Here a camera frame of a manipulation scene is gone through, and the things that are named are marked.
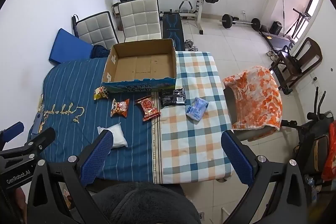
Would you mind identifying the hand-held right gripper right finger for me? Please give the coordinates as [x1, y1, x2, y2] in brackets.
[221, 131, 309, 224]

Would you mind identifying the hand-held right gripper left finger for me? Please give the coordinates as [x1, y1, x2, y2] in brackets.
[28, 130, 114, 224]

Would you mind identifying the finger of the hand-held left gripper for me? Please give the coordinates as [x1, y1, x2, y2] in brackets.
[0, 127, 56, 160]
[0, 122, 25, 147]

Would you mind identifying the white soft packet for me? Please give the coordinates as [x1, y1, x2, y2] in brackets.
[97, 122, 129, 148]

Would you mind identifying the orange snack packet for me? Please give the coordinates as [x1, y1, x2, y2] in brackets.
[110, 98, 130, 118]

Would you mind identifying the yellow snack packet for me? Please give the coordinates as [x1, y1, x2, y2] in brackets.
[94, 86, 109, 101]

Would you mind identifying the blue and white packet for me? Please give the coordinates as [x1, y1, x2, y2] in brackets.
[185, 97, 209, 121]

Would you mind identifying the red snack packet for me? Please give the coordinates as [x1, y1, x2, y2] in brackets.
[135, 96, 161, 122]

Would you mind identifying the black snack packet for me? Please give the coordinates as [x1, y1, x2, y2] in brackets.
[159, 88, 187, 108]

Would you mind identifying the cardboard box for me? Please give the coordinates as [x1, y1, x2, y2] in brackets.
[102, 39, 177, 93]

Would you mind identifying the grey chair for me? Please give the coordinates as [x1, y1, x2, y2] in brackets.
[223, 88, 281, 143]

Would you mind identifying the person's dark fleece clothing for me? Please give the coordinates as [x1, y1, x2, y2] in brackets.
[92, 182, 201, 224]

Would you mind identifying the blue striped blanket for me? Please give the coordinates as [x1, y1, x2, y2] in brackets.
[28, 57, 158, 184]

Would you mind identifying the red plastic bag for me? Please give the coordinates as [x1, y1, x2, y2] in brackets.
[321, 121, 336, 182]

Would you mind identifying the blue folded mat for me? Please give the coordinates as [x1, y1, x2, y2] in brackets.
[49, 28, 93, 65]

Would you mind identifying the white padded chair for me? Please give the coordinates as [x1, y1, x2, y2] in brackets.
[118, 0, 163, 43]
[71, 11, 119, 50]

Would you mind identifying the black treadmill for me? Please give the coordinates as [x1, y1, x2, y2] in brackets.
[261, 30, 294, 51]

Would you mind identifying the dark wooden chair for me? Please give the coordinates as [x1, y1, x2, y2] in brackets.
[270, 37, 323, 95]

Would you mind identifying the short barbell with black plates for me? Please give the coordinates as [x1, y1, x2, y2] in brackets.
[219, 13, 261, 31]

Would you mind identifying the black weight bench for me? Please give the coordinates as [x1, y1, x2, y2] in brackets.
[161, 11, 185, 51]

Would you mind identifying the white barbell rack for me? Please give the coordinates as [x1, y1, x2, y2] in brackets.
[133, 0, 210, 35]

